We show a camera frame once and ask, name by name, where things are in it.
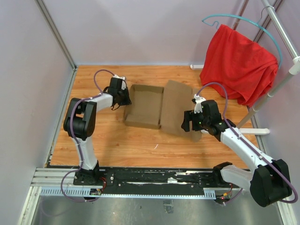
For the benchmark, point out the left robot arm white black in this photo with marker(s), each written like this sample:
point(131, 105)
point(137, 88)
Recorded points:
point(80, 123)

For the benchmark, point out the white garment rack base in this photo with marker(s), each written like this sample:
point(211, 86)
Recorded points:
point(254, 131)

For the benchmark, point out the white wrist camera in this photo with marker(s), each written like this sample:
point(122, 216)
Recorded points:
point(197, 100)
point(120, 77)

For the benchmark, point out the grey slotted cable duct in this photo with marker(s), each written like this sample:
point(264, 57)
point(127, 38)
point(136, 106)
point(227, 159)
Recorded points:
point(140, 191)

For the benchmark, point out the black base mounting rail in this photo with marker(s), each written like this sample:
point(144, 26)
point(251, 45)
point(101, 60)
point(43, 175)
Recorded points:
point(204, 178)

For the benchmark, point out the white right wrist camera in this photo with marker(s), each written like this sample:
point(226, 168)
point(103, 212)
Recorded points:
point(197, 100)

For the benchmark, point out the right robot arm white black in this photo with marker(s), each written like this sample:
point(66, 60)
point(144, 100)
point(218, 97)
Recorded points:
point(267, 180)

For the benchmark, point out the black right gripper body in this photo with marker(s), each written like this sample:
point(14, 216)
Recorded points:
point(199, 122)

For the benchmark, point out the brown cardboard box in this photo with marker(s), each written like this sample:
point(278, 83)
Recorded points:
point(163, 108)

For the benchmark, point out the teal clothes hanger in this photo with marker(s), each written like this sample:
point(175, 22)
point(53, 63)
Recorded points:
point(212, 20)

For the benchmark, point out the red cloth on hanger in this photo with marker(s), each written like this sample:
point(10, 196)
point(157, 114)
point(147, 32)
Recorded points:
point(237, 67)

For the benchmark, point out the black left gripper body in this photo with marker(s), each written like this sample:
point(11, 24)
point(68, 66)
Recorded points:
point(124, 98)

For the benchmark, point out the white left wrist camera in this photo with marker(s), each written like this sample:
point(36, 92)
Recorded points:
point(120, 77)

